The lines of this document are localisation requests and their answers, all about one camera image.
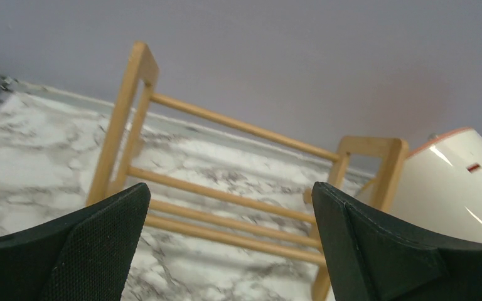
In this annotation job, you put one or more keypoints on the wooden dowel rack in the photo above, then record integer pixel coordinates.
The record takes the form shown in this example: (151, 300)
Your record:
(122, 142)

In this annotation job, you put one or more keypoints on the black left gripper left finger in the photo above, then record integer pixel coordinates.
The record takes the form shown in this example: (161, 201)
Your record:
(83, 255)

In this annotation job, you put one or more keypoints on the cream cylindrical lamp shade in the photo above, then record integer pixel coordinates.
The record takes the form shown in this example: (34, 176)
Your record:
(440, 186)

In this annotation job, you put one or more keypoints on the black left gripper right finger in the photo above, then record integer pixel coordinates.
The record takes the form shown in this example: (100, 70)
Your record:
(372, 255)

